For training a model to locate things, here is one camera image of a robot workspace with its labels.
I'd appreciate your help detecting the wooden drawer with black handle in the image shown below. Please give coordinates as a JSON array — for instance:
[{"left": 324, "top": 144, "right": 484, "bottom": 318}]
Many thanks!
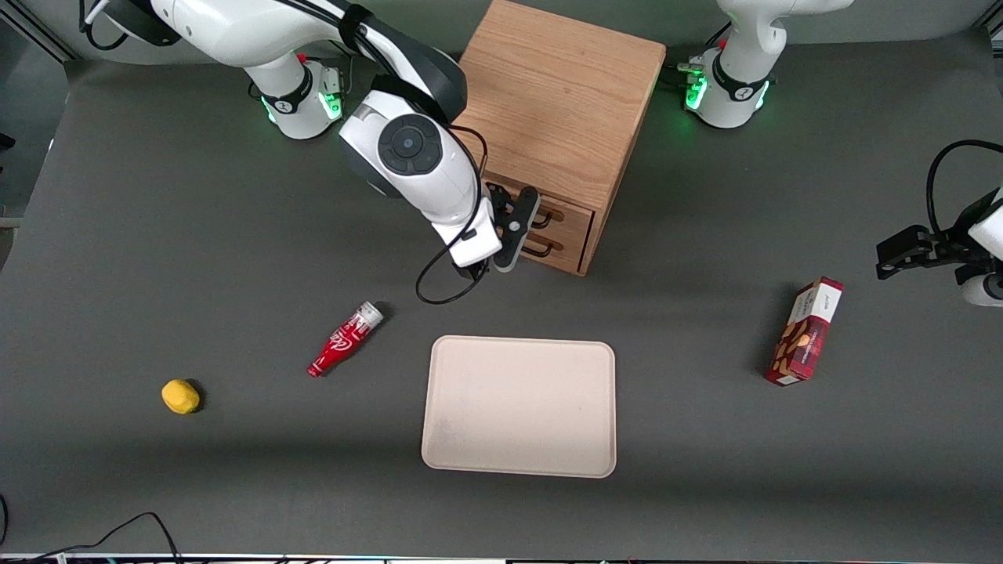
[
  {"left": 501, "top": 223, "right": 590, "bottom": 277},
  {"left": 482, "top": 174, "right": 595, "bottom": 245}
]

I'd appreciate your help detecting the wooden drawer cabinet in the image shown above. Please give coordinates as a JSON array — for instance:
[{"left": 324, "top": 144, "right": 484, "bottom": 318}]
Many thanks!
[{"left": 453, "top": 0, "right": 667, "bottom": 277}]

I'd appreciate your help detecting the red tartan cookie box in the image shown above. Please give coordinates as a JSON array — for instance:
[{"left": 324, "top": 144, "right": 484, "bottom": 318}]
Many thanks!
[{"left": 765, "top": 276, "right": 845, "bottom": 387}]

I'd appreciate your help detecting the red cola bottle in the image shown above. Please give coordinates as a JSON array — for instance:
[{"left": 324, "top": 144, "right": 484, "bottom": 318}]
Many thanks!
[{"left": 306, "top": 301, "right": 386, "bottom": 378}]

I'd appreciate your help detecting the beige plastic tray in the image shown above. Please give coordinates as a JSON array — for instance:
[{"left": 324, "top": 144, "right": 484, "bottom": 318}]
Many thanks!
[{"left": 421, "top": 335, "right": 617, "bottom": 479}]

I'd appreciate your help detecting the yellow lemon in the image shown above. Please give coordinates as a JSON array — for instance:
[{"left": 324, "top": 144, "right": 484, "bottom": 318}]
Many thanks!
[{"left": 161, "top": 379, "right": 201, "bottom": 415}]

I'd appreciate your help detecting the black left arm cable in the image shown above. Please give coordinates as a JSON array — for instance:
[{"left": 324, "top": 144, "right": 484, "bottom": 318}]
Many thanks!
[{"left": 925, "top": 139, "right": 1003, "bottom": 236}]

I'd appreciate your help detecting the grey metal frame rail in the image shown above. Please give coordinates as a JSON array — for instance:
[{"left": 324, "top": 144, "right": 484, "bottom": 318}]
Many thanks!
[{"left": 0, "top": 12, "right": 79, "bottom": 65}]

